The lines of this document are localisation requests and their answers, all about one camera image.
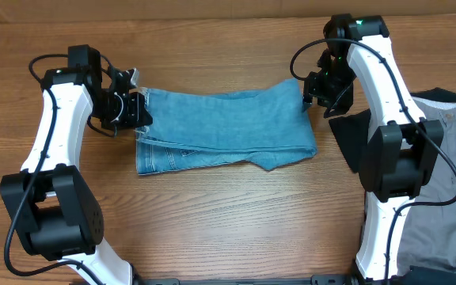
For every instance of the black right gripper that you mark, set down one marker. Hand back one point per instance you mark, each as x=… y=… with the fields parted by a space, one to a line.
x=315 y=89

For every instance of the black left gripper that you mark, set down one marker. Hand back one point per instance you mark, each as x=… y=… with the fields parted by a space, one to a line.
x=138 y=115

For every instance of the light blue denim jeans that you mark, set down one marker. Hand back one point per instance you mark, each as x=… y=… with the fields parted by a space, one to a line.
x=267 y=127

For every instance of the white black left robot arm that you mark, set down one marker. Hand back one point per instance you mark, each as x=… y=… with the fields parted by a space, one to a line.
x=55 y=218

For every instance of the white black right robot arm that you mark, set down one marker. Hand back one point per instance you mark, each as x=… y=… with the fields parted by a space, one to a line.
x=399 y=150

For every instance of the black garment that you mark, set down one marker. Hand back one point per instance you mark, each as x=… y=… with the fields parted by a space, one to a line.
x=351 y=132

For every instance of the grey garment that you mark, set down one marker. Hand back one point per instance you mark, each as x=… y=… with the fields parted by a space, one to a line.
x=424 y=236

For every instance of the black table edge rail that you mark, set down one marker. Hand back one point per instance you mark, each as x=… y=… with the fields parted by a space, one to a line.
x=313 y=280

